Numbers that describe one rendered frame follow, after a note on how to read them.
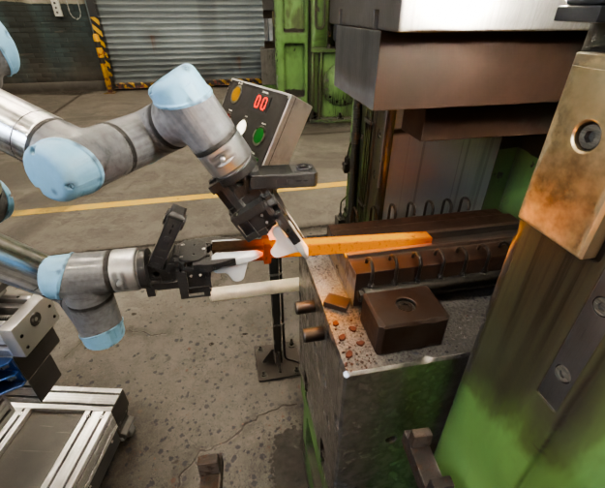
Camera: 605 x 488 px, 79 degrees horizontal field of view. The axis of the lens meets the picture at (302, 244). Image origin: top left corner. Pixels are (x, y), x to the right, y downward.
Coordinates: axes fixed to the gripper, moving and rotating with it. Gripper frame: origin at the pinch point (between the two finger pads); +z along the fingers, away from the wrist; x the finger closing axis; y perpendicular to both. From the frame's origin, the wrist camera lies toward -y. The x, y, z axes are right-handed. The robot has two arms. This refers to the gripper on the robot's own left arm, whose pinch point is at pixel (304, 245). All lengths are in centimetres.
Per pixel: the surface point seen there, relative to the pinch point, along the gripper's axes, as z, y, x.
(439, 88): -16.3, -28.7, 7.8
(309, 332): 11.0, 7.3, 9.4
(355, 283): 7.5, -4.8, 7.6
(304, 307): 11.6, 7.0, 2.1
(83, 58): -96, 254, -788
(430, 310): 11.3, -13.2, 17.6
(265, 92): -16, -8, -53
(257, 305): 85, 55, -99
